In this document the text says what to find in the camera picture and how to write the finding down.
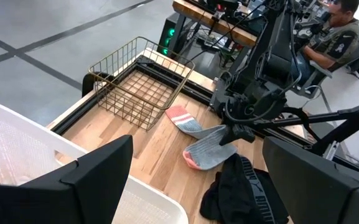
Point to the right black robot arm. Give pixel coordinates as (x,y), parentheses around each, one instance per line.
(272,65)

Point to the black rounded object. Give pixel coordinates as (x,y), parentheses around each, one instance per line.
(87,82)

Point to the black underwear with grey waistband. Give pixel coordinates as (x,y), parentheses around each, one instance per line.
(229,193)

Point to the black rig frame strut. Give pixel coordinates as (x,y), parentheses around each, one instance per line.
(347,113)

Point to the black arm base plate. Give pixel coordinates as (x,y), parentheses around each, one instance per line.
(215,93)

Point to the black table frame rail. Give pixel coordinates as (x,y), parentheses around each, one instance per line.
(185,85)

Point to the grey office chair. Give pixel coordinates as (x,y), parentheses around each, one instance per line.
(358,53)

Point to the black computer tower green lights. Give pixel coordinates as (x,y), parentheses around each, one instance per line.
(166,34)

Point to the grey sock with pink toe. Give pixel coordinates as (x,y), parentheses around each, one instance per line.
(182,119)
(207,152)

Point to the person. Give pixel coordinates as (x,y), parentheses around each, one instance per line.
(338,40)

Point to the white plastic laundry basket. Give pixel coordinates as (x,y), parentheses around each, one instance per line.
(11,149)

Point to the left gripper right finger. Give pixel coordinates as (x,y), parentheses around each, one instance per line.
(319,196)

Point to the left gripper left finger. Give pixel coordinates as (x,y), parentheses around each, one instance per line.
(42,202)

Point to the wooden desk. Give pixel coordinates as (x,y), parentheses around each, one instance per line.
(216,26)

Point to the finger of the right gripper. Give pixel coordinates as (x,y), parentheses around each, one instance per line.
(236,134)

